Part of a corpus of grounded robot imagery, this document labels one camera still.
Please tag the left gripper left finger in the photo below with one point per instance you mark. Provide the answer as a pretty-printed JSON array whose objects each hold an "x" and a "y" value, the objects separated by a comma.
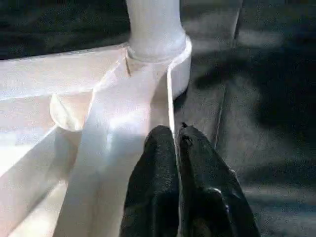
[{"x": 155, "y": 187}]

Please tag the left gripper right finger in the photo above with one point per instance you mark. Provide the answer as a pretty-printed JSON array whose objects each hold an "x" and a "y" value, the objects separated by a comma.
[{"x": 209, "y": 197}]

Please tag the white plastic table top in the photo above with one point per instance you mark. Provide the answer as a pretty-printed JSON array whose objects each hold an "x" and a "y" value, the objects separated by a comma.
[{"x": 86, "y": 86}]

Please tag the white plastic table leg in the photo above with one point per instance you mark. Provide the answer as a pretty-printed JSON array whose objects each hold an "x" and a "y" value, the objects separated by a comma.
[{"x": 158, "y": 29}]

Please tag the black mat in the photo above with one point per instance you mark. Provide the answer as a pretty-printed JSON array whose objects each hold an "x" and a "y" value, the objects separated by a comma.
[{"x": 247, "y": 111}]

